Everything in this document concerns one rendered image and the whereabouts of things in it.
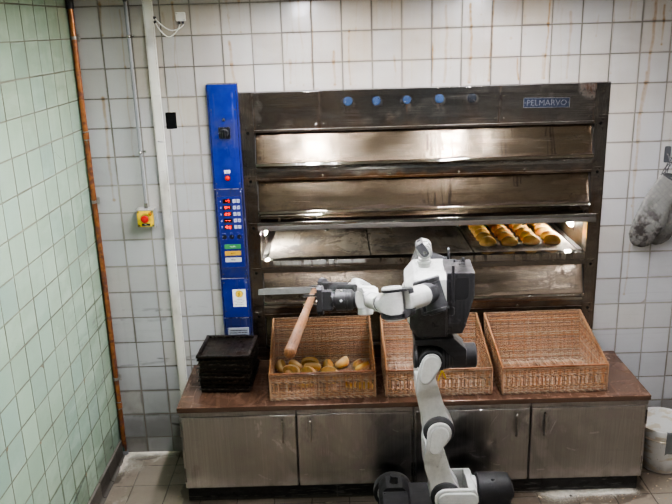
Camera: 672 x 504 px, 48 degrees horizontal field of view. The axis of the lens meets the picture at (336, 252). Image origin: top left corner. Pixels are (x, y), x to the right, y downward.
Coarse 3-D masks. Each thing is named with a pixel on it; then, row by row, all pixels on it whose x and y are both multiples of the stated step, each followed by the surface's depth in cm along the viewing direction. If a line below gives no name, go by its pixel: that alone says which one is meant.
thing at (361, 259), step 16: (336, 256) 425; (352, 256) 424; (368, 256) 423; (384, 256) 423; (400, 256) 422; (464, 256) 420; (480, 256) 420; (496, 256) 420; (512, 256) 420; (528, 256) 420; (544, 256) 421; (560, 256) 421; (576, 256) 421
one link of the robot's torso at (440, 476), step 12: (432, 432) 343; (444, 432) 343; (432, 444) 345; (444, 444) 345; (432, 456) 349; (444, 456) 352; (432, 468) 354; (444, 468) 354; (432, 480) 356; (444, 480) 356; (456, 480) 363; (432, 492) 356
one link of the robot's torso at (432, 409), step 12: (432, 360) 334; (420, 372) 337; (432, 372) 336; (420, 384) 338; (432, 384) 338; (420, 396) 342; (432, 396) 343; (420, 408) 345; (432, 408) 345; (444, 408) 345; (432, 420) 345; (444, 420) 345
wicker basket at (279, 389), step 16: (272, 320) 425; (288, 320) 426; (320, 320) 427; (336, 320) 427; (352, 320) 427; (368, 320) 423; (272, 336) 412; (288, 336) 427; (304, 336) 427; (320, 336) 427; (336, 336) 427; (352, 336) 427; (368, 336) 427; (272, 352) 402; (320, 352) 427; (336, 352) 428; (352, 352) 428; (368, 352) 428; (272, 368) 402; (336, 368) 423; (352, 368) 422; (272, 384) 387; (288, 384) 388; (304, 384) 388; (320, 384) 404; (336, 384) 388; (352, 384) 388; (272, 400) 390
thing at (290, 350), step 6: (312, 288) 359; (306, 300) 309; (312, 300) 308; (306, 306) 280; (306, 312) 264; (300, 318) 246; (306, 318) 252; (300, 324) 231; (294, 330) 219; (300, 330) 221; (294, 336) 207; (300, 336) 214; (288, 342) 198; (294, 342) 198; (288, 348) 189; (294, 348) 190; (288, 354) 188; (294, 354) 189
